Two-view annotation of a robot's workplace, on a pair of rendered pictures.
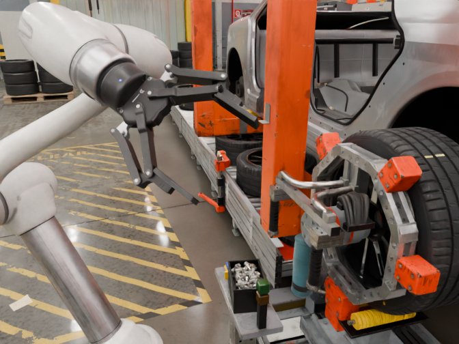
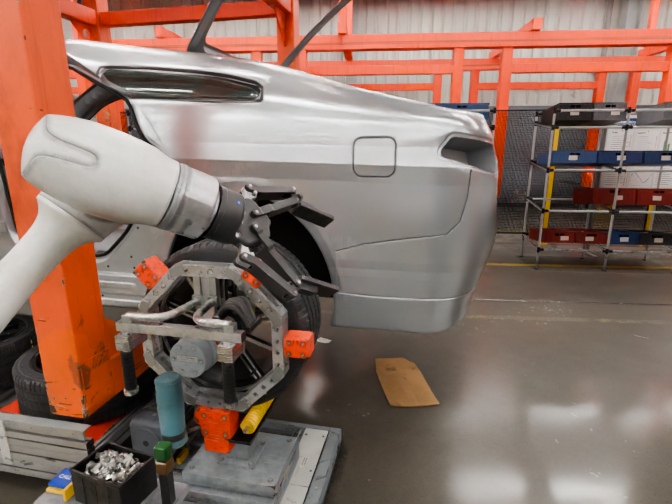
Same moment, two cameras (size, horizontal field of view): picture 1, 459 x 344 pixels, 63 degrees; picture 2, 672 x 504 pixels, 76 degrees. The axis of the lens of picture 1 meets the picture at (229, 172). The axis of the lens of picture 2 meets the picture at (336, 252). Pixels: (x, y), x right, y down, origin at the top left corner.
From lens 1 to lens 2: 0.63 m
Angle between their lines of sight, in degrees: 60
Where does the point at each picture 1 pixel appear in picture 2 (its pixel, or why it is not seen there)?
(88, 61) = (199, 187)
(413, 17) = (172, 136)
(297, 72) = not seen: hidden behind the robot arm
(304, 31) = not seen: hidden behind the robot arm
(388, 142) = (228, 248)
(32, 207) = not seen: outside the picture
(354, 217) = (247, 318)
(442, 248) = (304, 315)
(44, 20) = (113, 141)
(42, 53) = (125, 184)
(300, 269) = (174, 414)
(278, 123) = (64, 265)
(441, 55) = (214, 169)
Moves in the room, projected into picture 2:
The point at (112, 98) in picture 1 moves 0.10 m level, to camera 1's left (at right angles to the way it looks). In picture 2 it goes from (234, 222) to (175, 236)
